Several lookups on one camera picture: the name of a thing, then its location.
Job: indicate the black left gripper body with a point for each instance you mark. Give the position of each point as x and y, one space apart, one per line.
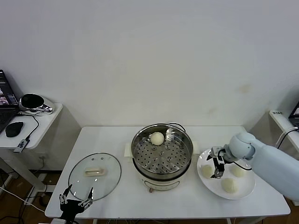
70 207

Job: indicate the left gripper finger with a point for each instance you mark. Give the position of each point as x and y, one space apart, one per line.
66 194
91 197

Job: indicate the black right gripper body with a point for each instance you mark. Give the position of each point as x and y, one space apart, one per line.
220 158

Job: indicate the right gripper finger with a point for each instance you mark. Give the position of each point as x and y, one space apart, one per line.
220 170
211 157

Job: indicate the white steamed baozi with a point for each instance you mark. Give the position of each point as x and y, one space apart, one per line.
228 185
207 171
156 138
238 172

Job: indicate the light blue right robot arm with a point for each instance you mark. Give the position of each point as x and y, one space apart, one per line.
268 161

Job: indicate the steel steamer basket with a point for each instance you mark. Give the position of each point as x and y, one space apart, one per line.
168 154

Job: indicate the white plate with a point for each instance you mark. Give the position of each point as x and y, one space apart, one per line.
210 189

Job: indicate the cream electric cooker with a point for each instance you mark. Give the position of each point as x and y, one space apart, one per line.
161 183

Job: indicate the grey usb hub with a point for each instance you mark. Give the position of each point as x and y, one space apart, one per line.
21 145

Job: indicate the black computer mouse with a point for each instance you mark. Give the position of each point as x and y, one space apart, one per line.
14 128

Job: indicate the open dark laptop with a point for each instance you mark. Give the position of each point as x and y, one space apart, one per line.
294 116

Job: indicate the chrome and black device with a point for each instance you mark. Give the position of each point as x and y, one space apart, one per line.
34 102

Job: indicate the open black laptop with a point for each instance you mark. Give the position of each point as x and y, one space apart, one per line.
6 93

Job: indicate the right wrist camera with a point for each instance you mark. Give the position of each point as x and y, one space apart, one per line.
218 151

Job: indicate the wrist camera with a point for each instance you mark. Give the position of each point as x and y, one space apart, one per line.
218 151
60 221

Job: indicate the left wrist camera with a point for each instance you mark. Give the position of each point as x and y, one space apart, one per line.
60 221

